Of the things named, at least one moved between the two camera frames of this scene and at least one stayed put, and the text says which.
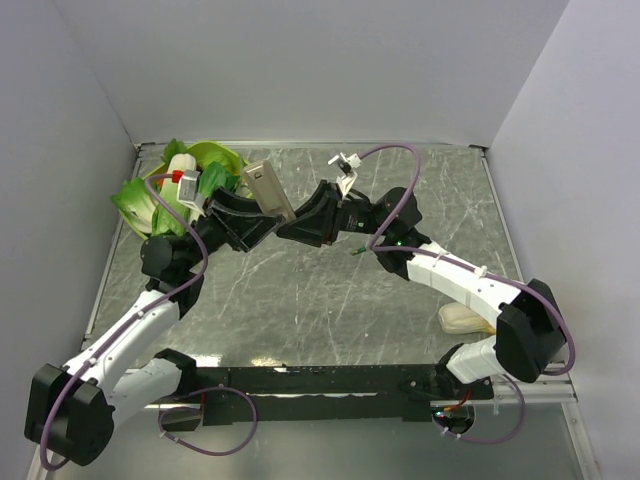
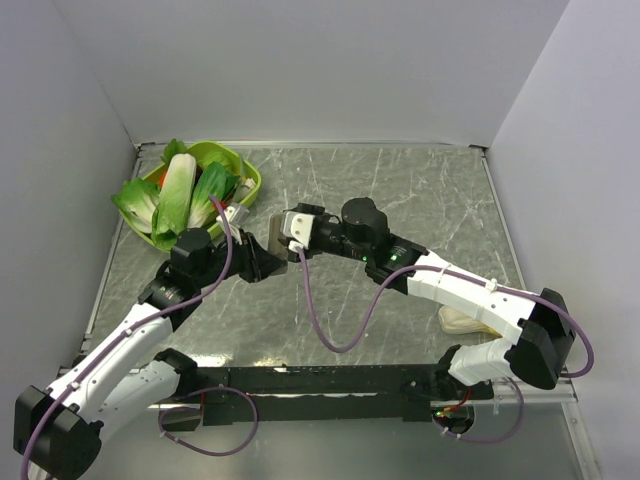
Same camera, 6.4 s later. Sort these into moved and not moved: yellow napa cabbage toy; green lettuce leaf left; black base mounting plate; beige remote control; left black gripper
Moved: beige remote control; left black gripper
Not moved: green lettuce leaf left; yellow napa cabbage toy; black base mounting plate
